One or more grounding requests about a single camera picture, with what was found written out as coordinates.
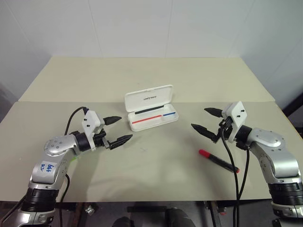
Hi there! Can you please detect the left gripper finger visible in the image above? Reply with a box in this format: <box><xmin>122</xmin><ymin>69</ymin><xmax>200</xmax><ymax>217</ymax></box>
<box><xmin>109</xmin><ymin>134</ymin><xmax>134</xmax><ymax>150</ymax></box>
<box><xmin>104</xmin><ymin>115</ymin><xmax>123</xmax><ymax>127</ymax></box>

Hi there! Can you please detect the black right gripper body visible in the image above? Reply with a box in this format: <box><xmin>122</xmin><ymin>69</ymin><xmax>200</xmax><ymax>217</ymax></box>
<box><xmin>216</xmin><ymin>116</ymin><xmax>235</xmax><ymax>143</ymax></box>

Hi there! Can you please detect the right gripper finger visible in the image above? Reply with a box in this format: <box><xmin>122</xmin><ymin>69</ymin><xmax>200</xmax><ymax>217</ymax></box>
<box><xmin>191</xmin><ymin>123</ymin><xmax>219</xmax><ymax>143</ymax></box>
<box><xmin>204</xmin><ymin>107</ymin><xmax>223</xmax><ymax>118</ymax></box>

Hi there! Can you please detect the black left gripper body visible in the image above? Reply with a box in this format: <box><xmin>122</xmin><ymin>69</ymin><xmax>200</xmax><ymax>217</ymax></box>
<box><xmin>93</xmin><ymin>128</ymin><xmax>112</xmax><ymax>150</ymax></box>

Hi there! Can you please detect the red and black marker pen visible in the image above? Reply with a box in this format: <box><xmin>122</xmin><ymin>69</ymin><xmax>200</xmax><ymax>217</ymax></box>
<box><xmin>198</xmin><ymin>148</ymin><xmax>240</xmax><ymax>173</ymax></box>

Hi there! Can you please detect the white plastic pencil case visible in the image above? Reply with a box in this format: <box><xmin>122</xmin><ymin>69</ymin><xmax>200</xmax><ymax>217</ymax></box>
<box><xmin>125</xmin><ymin>84</ymin><xmax>179</xmax><ymax>131</ymax></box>

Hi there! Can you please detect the dark rounded shape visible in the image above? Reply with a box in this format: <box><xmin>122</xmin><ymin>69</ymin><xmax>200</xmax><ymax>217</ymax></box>
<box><xmin>113</xmin><ymin>216</ymin><xmax>136</xmax><ymax>227</ymax></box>
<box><xmin>165</xmin><ymin>206</ymin><xmax>193</xmax><ymax>227</ymax></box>

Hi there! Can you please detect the dark grey furniture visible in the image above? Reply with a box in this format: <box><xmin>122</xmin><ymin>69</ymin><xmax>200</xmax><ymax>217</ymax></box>
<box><xmin>0</xmin><ymin>84</ymin><xmax>13</xmax><ymax>123</ymax></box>

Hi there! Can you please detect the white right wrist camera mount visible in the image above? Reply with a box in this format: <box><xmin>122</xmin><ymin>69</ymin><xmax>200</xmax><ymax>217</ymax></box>
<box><xmin>221</xmin><ymin>101</ymin><xmax>249</xmax><ymax>142</ymax></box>

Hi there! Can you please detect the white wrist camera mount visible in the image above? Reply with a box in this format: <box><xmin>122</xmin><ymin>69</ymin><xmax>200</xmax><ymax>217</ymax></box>
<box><xmin>221</xmin><ymin>101</ymin><xmax>249</xmax><ymax>142</ymax></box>
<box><xmin>81</xmin><ymin>110</ymin><xmax>105</xmax><ymax>152</ymax></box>

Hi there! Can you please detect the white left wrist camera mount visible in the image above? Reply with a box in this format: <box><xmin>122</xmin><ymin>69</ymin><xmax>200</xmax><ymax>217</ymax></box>
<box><xmin>81</xmin><ymin>110</ymin><xmax>105</xmax><ymax>152</ymax></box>

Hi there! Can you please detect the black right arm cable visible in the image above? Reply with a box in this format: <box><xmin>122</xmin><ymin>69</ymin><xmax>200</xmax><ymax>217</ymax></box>
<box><xmin>219</xmin><ymin>119</ymin><xmax>250</xmax><ymax>227</ymax></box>

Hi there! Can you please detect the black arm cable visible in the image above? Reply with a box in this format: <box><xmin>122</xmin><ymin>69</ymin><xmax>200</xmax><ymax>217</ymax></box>
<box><xmin>58</xmin><ymin>106</ymin><xmax>89</xmax><ymax>227</ymax></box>
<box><xmin>219</xmin><ymin>119</ymin><xmax>250</xmax><ymax>227</ymax></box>

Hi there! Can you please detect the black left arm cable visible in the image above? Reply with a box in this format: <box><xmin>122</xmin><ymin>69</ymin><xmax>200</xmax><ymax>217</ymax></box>
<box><xmin>58</xmin><ymin>106</ymin><xmax>89</xmax><ymax>227</ymax></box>

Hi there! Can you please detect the black table frame upright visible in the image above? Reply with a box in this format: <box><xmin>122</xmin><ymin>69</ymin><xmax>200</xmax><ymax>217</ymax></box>
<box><xmin>203</xmin><ymin>201</ymin><xmax>228</xmax><ymax>227</ymax></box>

